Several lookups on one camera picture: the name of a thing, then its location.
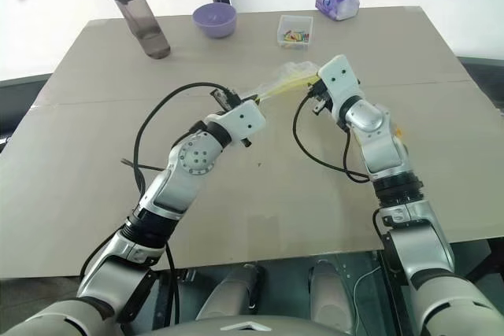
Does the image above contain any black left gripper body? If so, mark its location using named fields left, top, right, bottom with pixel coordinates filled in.
left=209, top=87, right=246, bottom=112

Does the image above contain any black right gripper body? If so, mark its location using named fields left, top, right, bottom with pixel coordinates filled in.
left=308, top=79, right=336, bottom=116

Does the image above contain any clear plastic bag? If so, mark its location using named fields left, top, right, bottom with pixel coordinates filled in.
left=251, top=60, right=322, bottom=107

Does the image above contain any clear box with coloured clips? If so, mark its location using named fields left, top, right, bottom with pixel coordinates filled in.
left=276, top=14, right=315, bottom=50

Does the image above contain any purple plastic bowl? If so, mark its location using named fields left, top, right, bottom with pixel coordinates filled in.
left=191, top=2, right=238, bottom=40

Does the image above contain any brown cardboard table cover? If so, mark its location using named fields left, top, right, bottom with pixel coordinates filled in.
left=0, top=5, right=504, bottom=279

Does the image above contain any grey translucent water bottle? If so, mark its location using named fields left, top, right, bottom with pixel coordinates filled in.
left=102, top=0, right=172, bottom=60

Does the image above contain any silver robot torso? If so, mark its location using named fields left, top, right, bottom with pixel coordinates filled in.
left=135, top=313, right=398, bottom=336

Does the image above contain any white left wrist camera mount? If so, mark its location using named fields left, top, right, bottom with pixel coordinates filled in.
left=204, top=99, right=267, bottom=145

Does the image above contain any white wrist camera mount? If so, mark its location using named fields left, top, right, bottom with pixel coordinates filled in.
left=317, top=54, right=363, bottom=117
left=204, top=99, right=267, bottom=145

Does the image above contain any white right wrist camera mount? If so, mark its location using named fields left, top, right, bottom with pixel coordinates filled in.
left=317, top=54, right=363, bottom=117

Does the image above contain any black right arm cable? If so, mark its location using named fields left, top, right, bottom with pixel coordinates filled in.
left=291, top=90, right=374, bottom=185

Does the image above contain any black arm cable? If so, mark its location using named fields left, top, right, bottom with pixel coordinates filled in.
left=291, top=90, right=374, bottom=185
left=120, top=82, right=224, bottom=203

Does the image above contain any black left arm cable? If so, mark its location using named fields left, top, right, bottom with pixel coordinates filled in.
left=120, top=82, right=224, bottom=203

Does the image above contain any thin white cable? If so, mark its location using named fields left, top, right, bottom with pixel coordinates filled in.
left=351, top=266, right=384, bottom=316

